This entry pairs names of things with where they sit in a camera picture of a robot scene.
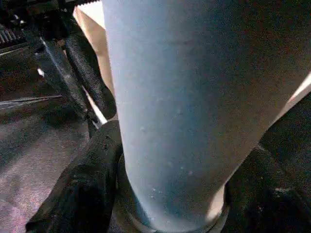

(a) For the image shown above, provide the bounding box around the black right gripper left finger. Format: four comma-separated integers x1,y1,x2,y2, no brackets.
25,120,123,233

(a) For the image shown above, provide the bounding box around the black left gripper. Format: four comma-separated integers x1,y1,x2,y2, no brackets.
0,0,118,122

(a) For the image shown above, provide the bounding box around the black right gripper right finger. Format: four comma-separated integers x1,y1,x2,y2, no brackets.
222,143,311,233

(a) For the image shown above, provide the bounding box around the white plastic table top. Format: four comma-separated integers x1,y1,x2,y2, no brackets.
72,0,116,131

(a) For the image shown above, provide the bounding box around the white plastic table leg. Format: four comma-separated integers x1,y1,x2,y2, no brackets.
102,0,311,233

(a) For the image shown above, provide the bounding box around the black plastic mat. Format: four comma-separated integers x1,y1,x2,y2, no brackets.
0,36,311,233

